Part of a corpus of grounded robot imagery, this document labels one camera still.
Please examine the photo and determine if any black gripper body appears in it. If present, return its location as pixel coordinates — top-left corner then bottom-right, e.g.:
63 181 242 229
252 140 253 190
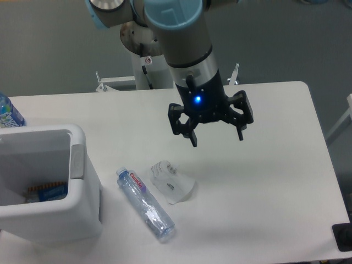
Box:
175 72 235 124

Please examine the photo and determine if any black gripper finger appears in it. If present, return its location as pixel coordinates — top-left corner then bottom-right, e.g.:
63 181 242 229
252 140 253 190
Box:
219 90 254 141
168 103 198 147

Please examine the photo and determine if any clear plastic water bottle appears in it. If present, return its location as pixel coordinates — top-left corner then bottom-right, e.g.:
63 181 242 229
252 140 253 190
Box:
116 167 175 243

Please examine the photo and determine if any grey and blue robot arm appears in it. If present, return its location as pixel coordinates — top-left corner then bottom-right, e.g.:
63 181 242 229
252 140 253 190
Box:
86 1 254 145

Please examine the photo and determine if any white trash can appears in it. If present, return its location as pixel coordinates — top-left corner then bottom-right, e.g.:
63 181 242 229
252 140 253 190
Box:
1 124 102 243

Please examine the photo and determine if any blue snack wrapper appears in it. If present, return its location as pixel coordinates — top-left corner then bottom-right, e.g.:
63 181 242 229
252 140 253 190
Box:
25 181 68 204

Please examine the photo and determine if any blue labelled bottle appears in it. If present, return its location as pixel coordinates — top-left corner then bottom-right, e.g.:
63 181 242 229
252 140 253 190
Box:
1 93 26 129

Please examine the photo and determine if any black object at table edge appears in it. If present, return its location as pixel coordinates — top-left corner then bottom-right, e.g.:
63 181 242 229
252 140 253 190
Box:
332 223 351 252

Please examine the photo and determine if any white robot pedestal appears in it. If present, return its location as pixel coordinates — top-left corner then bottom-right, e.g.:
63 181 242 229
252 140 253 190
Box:
119 21 177 90

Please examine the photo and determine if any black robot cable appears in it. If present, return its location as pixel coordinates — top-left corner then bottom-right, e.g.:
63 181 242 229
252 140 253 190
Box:
139 43 154 90

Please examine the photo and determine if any white pedestal base frame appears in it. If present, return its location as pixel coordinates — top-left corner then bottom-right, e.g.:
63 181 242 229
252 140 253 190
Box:
95 63 240 92

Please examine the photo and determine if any white frame at right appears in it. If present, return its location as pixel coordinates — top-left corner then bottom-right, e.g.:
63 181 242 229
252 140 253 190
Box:
326 94 351 147

